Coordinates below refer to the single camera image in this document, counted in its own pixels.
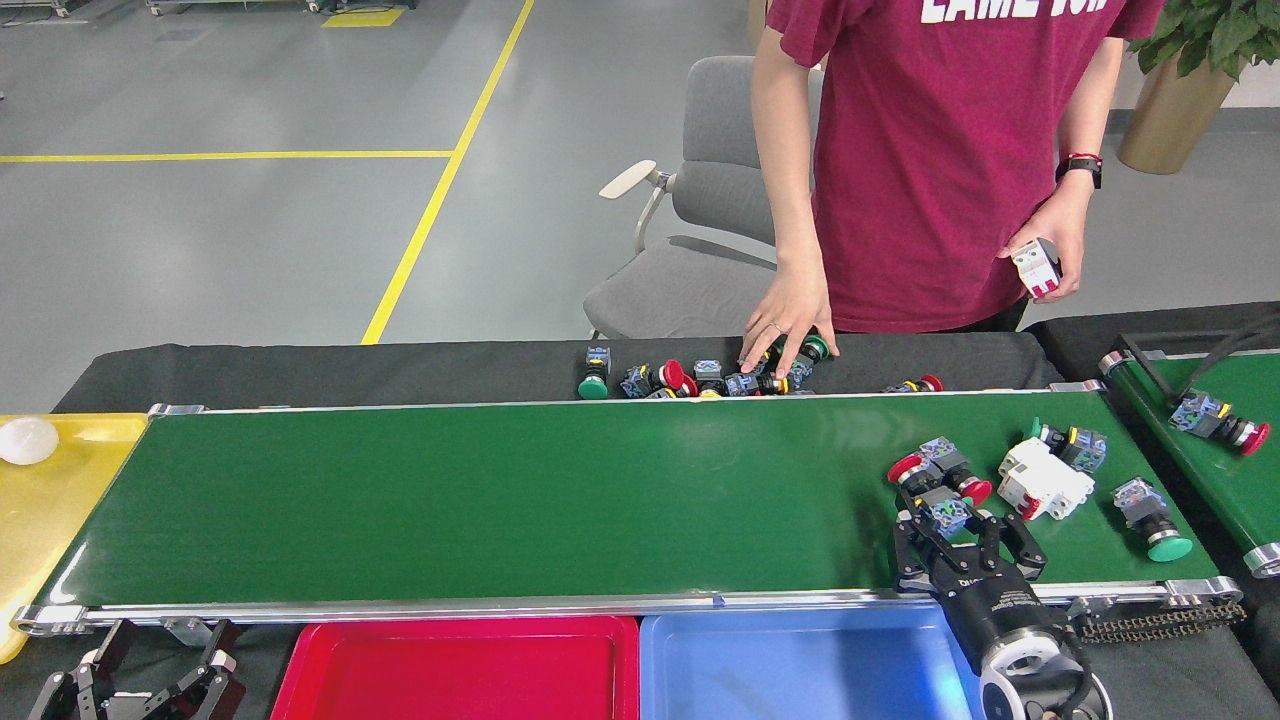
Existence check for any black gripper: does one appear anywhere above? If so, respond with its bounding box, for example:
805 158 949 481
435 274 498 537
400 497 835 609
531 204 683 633
895 508 1066 656

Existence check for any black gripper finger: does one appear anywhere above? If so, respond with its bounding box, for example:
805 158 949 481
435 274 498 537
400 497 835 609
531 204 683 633
150 620 248 720
28 620 136 720

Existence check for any white circuit breaker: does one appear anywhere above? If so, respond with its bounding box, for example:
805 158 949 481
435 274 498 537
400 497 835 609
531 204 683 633
1010 237 1064 299
997 437 1096 523

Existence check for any yellow plastic tray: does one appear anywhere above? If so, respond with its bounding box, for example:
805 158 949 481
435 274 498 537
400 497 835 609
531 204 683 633
0 413 151 666

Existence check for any blue plastic tray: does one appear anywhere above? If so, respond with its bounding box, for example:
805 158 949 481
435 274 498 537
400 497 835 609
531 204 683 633
638 605 986 720

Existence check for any red plastic tray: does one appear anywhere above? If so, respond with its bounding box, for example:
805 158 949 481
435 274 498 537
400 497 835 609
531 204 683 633
270 615 641 720

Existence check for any short green conveyor belt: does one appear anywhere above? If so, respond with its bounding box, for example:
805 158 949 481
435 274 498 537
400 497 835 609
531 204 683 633
1100 330 1280 579

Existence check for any person's right hand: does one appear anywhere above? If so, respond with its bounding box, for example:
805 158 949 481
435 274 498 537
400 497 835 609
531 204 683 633
738 262 841 381

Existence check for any person's left hand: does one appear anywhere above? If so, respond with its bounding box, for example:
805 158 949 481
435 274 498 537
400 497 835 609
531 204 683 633
997 188 1093 304

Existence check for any white light bulb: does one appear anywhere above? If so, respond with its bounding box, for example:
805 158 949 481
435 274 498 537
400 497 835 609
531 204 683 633
0 417 59 466

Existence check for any person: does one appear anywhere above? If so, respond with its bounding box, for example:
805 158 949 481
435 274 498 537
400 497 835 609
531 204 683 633
765 0 1166 334

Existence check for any grey office chair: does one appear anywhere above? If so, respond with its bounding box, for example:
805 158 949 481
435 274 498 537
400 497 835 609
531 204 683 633
583 55 826 341

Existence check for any green plant in brown pot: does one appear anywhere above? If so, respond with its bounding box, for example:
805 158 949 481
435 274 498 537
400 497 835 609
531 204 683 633
1117 0 1280 176

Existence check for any black roller chain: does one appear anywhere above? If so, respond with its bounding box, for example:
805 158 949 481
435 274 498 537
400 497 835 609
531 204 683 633
1075 603 1249 644

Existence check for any black cable bracket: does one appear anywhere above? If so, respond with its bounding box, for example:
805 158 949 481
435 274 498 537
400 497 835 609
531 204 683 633
1118 315 1280 406

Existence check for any green conveyor belt aluminium frame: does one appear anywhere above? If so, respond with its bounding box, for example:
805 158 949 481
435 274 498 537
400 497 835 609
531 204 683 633
12 380 1246 638

